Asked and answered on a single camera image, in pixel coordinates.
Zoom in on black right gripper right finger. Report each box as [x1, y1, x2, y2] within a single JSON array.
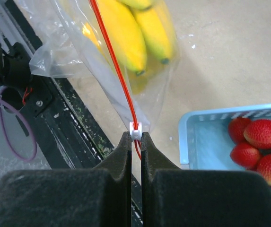
[[141, 132, 271, 227]]

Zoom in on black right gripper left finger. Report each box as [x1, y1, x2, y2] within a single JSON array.
[[0, 132, 131, 227]]

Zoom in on clear orange-zipper bag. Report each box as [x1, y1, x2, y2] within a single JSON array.
[[28, 0, 182, 161]]

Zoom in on yellow banana bunch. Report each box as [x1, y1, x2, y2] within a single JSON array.
[[97, 0, 177, 76]]

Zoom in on light blue plastic basket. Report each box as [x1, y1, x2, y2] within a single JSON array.
[[178, 104, 271, 171]]

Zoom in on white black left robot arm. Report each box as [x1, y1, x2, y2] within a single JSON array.
[[0, 36, 33, 102]]

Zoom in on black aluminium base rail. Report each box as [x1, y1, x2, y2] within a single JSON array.
[[0, 0, 142, 227]]

